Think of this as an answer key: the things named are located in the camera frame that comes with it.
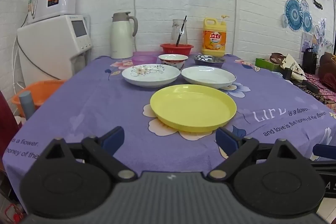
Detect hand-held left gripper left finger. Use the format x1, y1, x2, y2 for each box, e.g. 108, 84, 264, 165
39, 126, 138, 183

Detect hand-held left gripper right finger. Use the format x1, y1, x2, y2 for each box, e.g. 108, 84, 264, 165
207, 127, 307, 182

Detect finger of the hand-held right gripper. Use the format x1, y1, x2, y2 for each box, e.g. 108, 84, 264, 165
310, 159, 336, 170
313, 143, 336, 156

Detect yellow plastic plate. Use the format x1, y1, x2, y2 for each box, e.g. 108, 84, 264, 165
150, 84, 237, 132

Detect white plate with blue rim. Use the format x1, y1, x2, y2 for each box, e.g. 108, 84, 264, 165
181, 66, 236, 90

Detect white floral plate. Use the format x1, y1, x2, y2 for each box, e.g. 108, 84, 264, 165
121, 64, 181, 88

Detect stainless steel bowl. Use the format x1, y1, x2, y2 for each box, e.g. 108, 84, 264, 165
194, 55, 226, 69

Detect purple floral tablecloth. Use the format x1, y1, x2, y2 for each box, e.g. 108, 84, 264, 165
3, 54, 336, 214

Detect pink patterned cloth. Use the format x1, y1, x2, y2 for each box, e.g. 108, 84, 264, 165
306, 74, 336, 112

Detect black power adapter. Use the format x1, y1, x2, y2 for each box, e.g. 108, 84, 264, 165
302, 79, 320, 94

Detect brown bag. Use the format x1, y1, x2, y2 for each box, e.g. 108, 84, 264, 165
318, 52, 336, 90

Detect orange plastic basin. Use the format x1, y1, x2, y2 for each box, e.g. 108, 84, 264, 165
11, 80, 67, 118

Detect purple plastic bowl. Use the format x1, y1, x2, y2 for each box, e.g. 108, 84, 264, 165
131, 51, 158, 66

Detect green box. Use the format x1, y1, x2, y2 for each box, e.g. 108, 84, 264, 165
255, 57, 283, 73

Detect printed paper bag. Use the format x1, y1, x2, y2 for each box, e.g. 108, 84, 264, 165
280, 53, 306, 81

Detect black bag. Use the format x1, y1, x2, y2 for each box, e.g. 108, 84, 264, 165
302, 47, 318, 74

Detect grey cylinder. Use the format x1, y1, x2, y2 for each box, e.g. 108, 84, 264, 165
18, 91, 36, 119

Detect brown pouch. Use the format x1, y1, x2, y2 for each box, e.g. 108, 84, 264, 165
271, 52, 288, 63

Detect yellow detergent bottle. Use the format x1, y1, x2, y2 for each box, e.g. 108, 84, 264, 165
202, 15, 230, 57

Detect white thermos jug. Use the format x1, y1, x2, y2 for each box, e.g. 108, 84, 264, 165
110, 12, 138, 59

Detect red plastic basket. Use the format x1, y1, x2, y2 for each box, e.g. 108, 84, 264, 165
160, 43, 194, 56

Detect dark red cloth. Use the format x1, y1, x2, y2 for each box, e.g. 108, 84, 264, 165
0, 90, 20, 161

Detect white water dispenser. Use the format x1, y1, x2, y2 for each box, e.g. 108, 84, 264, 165
17, 15, 93, 86

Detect clear glass jar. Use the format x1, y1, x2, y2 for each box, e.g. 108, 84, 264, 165
171, 19, 188, 45

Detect medium blue paper fan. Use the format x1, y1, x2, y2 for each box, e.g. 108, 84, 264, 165
302, 11, 314, 33

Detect large blue paper fan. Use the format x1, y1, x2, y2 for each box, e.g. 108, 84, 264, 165
284, 0, 303, 31

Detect pale wall pictures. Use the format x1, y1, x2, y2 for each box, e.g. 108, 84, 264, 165
302, 18, 334, 52

